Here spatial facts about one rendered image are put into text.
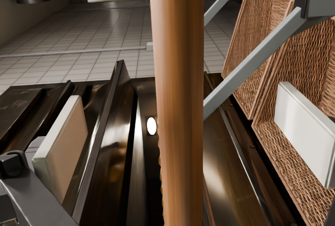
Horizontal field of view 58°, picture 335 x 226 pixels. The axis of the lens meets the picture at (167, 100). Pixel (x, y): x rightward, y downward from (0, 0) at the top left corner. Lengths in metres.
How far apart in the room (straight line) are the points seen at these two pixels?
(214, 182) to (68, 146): 0.89
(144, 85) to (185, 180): 1.58
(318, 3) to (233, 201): 0.61
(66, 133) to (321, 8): 0.50
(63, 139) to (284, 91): 0.13
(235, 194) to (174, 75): 0.83
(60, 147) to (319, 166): 0.13
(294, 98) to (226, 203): 0.79
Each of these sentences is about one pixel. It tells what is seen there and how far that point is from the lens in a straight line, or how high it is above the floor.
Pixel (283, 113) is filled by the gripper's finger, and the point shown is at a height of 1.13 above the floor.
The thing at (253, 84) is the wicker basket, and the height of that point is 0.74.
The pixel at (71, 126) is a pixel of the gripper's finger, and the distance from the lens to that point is 0.18.
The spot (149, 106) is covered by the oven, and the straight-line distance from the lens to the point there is 1.83.
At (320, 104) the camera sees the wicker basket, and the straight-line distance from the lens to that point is 1.31.
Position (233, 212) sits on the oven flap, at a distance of 0.94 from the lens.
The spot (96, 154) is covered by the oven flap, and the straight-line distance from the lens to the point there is 0.93.
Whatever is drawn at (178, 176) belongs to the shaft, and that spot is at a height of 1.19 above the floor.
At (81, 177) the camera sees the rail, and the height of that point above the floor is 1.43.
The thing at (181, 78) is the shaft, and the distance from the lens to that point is 0.17.
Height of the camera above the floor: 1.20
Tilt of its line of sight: 1 degrees down
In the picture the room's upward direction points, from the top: 94 degrees counter-clockwise
